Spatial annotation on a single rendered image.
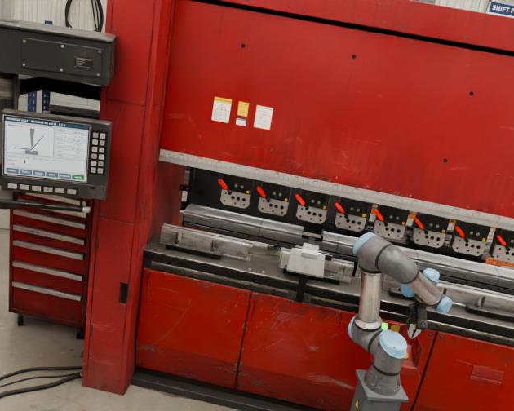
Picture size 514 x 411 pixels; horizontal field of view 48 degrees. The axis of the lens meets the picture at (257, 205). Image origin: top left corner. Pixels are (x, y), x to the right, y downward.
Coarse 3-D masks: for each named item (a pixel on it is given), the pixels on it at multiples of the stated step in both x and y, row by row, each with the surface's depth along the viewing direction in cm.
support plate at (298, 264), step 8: (296, 256) 297; (320, 256) 302; (288, 264) 286; (296, 264) 288; (304, 264) 289; (312, 264) 291; (320, 264) 292; (296, 272) 281; (304, 272) 281; (312, 272) 282; (320, 272) 283
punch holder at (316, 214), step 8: (304, 192) 293; (312, 192) 292; (320, 192) 291; (304, 200) 294; (312, 200) 293; (320, 200) 293; (328, 200) 292; (304, 208) 295; (312, 208) 294; (320, 208) 294; (296, 216) 297; (304, 216) 296; (312, 216) 296; (320, 216) 296
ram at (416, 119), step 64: (192, 0) 275; (192, 64) 280; (256, 64) 276; (320, 64) 271; (384, 64) 267; (448, 64) 263; (512, 64) 259; (192, 128) 290; (256, 128) 286; (320, 128) 281; (384, 128) 276; (448, 128) 272; (512, 128) 268; (384, 192) 287; (448, 192) 282; (512, 192) 278
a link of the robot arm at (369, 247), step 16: (368, 240) 226; (384, 240) 226; (368, 256) 224; (368, 272) 228; (368, 288) 233; (368, 304) 237; (352, 320) 249; (368, 320) 241; (352, 336) 248; (368, 336) 242
